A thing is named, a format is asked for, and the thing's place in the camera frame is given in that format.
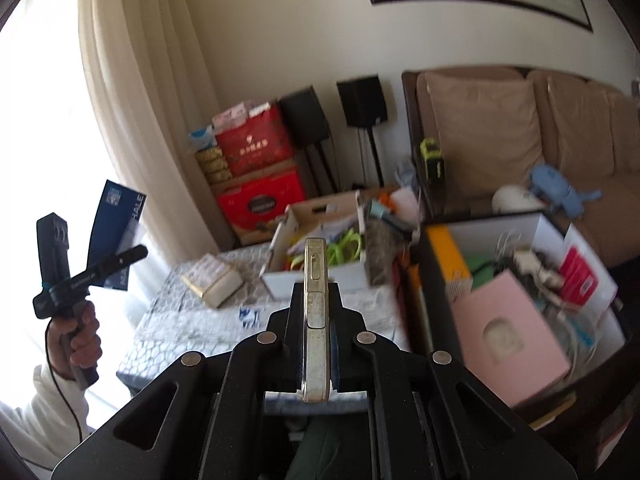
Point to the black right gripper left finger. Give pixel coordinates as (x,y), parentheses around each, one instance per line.
(200,420)

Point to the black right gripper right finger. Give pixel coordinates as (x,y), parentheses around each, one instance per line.
(430,418)

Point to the blue paper card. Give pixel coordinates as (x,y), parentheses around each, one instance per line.
(115,226)

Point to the gold smartphone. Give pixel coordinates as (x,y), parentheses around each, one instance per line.
(316,380)

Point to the person's left hand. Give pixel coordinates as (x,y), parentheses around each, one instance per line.
(85,345)

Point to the pink box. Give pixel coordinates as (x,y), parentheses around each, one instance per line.
(505,341)

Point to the cream small packet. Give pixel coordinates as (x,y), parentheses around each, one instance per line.
(212,280)

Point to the orange flat box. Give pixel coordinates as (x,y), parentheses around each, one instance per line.
(455,272)

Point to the white storage box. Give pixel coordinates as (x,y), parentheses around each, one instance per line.
(565,278)

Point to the gold tea boxes stack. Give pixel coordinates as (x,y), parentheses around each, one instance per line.
(213,165)

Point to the lower red gift box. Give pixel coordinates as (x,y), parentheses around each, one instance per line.
(259,201)

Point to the white cardboard tray box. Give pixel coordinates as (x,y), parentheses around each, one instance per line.
(346,259)

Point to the brown cardboard box behind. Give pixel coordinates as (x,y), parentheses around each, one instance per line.
(390,204)

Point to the beige curtain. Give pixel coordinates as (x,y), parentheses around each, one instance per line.
(150,88)

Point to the white massager device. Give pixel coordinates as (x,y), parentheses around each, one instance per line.
(515,198)

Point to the upper red gift bag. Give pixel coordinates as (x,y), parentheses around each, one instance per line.
(261,141)

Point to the green black portable radio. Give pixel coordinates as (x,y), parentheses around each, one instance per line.
(434,164)

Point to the blue handheld fan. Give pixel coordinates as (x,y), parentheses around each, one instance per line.
(549,185)

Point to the left black speaker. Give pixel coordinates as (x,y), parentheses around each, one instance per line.
(304,118)

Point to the black speaker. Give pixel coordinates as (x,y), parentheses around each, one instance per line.
(304,118)
(363,101)

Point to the brown wooden sofa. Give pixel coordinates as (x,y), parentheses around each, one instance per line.
(613,235)

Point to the left beige cushion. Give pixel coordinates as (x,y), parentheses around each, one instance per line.
(488,130)

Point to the beige cushion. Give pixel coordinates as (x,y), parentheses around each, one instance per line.
(488,130)
(590,133)

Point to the right beige cushion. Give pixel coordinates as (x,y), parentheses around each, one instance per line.
(590,133)

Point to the right black speaker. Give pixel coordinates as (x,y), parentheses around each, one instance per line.
(363,101)

